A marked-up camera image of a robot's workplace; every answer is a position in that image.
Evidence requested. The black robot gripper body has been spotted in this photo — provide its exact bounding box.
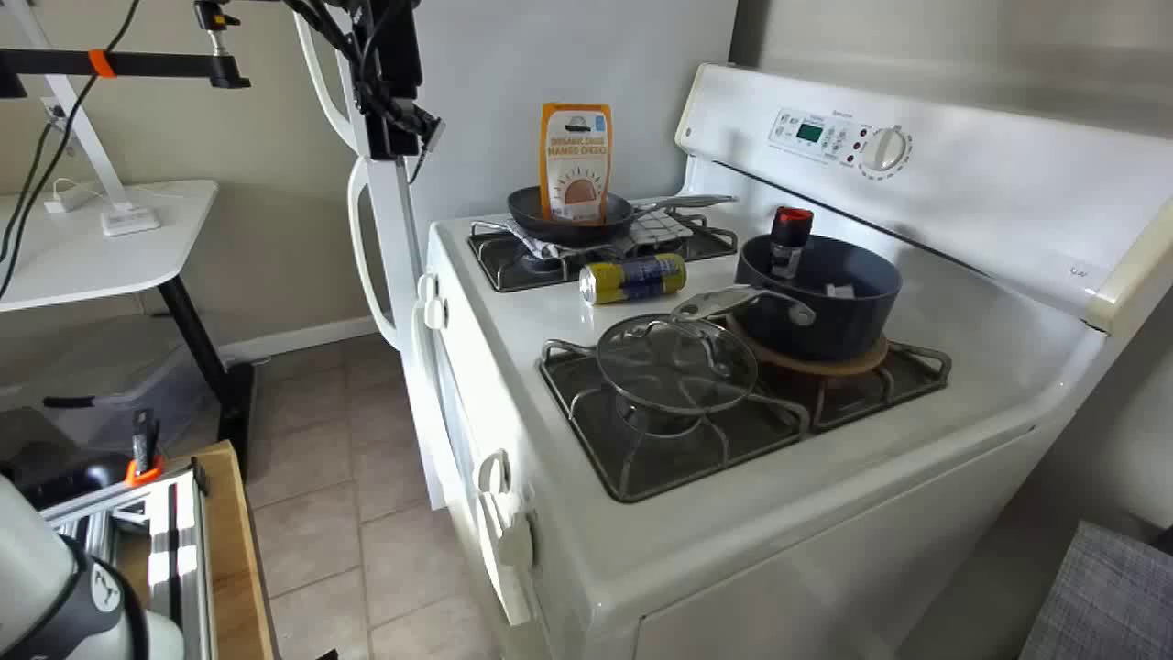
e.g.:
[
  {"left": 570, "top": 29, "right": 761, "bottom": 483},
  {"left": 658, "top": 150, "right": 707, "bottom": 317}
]
[{"left": 352, "top": 0, "right": 424, "bottom": 124}]

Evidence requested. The white and yellow packet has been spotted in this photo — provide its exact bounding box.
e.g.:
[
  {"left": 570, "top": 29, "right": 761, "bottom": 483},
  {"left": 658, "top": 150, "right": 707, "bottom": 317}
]
[{"left": 534, "top": 100, "right": 619, "bottom": 227}]

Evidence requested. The white stove timer knob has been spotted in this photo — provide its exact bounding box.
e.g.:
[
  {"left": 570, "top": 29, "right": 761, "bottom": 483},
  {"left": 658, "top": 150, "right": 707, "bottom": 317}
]
[{"left": 856, "top": 122, "right": 917, "bottom": 184}]

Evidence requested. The white gas stove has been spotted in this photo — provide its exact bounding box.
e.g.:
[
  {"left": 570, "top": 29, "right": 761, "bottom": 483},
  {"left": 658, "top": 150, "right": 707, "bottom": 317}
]
[{"left": 415, "top": 61, "right": 1173, "bottom": 660}]

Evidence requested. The white refrigerator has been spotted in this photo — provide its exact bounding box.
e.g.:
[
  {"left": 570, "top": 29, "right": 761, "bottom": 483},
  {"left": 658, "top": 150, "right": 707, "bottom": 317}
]
[{"left": 286, "top": 0, "right": 743, "bottom": 514}]

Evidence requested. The black frying pan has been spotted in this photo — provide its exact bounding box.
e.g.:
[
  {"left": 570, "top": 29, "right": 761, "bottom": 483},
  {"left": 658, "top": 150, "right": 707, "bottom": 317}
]
[{"left": 506, "top": 184, "right": 739, "bottom": 246}]

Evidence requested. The small black burner grate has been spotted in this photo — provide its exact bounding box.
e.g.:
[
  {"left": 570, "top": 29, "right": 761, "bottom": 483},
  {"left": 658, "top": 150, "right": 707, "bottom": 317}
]
[{"left": 467, "top": 210, "right": 743, "bottom": 298}]

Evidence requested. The yellow and blue can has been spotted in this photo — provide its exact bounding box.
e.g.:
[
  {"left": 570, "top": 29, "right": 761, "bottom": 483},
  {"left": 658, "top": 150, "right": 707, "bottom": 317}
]
[{"left": 577, "top": 249, "right": 691, "bottom": 312}]

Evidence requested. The white stand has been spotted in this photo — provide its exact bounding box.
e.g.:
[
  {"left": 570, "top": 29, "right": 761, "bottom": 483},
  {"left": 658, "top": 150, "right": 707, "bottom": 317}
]
[{"left": 6, "top": 0, "right": 165, "bottom": 239}]

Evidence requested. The white desk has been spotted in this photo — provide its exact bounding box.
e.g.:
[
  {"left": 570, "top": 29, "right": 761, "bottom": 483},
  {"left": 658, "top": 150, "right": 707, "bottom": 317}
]
[{"left": 0, "top": 177, "right": 258, "bottom": 483}]

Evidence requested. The glass pot lid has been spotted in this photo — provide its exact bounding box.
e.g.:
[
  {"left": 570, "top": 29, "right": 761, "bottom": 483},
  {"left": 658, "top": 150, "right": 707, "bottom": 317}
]
[{"left": 594, "top": 312, "right": 767, "bottom": 420}]

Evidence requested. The clear plastic bin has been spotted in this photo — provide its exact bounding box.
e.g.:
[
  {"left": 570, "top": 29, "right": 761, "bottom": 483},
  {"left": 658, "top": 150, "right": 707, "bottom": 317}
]
[{"left": 0, "top": 312, "right": 237, "bottom": 457}]

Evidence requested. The red capped spice bottle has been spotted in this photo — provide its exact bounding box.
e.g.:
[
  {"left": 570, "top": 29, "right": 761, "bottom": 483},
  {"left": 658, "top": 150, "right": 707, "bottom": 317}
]
[{"left": 767, "top": 202, "right": 817, "bottom": 284}]

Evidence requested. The orange and black clamp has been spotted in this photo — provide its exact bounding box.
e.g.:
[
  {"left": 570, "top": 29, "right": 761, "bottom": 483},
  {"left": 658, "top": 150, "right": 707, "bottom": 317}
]
[{"left": 121, "top": 405, "right": 170, "bottom": 491}]

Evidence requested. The large black burner grate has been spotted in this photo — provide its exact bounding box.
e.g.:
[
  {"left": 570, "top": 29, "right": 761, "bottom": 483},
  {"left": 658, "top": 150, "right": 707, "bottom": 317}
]
[{"left": 534, "top": 332, "right": 958, "bottom": 507}]

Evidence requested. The wooden table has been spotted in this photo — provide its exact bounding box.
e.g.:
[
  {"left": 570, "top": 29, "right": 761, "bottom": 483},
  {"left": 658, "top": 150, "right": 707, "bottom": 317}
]
[{"left": 188, "top": 441, "right": 277, "bottom": 660}]

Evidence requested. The dark blue pot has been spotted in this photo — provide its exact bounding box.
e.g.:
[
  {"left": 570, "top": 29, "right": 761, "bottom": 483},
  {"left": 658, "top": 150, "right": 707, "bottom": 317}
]
[{"left": 673, "top": 232, "right": 906, "bottom": 365}]

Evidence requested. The round wooden trivet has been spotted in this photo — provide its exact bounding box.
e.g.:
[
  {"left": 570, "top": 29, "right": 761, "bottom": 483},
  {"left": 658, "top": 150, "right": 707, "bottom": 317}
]
[{"left": 729, "top": 317, "right": 895, "bottom": 381}]

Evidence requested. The grey woven mat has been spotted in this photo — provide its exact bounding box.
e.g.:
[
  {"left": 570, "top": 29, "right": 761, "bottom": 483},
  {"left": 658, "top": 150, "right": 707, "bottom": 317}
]
[{"left": 1019, "top": 521, "right": 1173, "bottom": 660}]

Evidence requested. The black gripper cable bundle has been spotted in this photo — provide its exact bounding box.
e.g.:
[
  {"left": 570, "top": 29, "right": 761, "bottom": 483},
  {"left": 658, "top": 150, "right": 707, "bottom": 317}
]
[{"left": 281, "top": 0, "right": 448, "bottom": 188}]

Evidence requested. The short white refrigerator handle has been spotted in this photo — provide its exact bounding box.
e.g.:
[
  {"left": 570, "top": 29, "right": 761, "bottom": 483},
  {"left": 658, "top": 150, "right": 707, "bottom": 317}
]
[{"left": 291, "top": 8, "right": 370, "bottom": 156}]

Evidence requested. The long white refrigerator handle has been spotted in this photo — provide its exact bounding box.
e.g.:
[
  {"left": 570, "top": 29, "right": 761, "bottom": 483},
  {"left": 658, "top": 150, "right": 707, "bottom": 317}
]
[{"left": 346, "top": 156, "right": 412, "bottom": 359}]

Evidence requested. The black camera boom bar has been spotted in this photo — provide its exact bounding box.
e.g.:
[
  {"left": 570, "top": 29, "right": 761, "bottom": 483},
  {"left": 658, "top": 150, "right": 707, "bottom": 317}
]
[{"left": 0, "top": 47, "right": 254, "bottom": 103}]

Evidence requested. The white oven door handle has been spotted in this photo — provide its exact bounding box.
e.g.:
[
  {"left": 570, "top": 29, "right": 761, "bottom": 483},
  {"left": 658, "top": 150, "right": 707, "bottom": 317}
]
[{"left": 415, "top": 271, "right": 542, "bottom": 630}]

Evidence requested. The aluminium frame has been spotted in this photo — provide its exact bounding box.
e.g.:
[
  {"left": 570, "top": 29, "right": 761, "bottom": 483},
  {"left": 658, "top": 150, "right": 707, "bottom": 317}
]
[{"left": 39, "top": 468, "right": 219, "bottom": 660}]

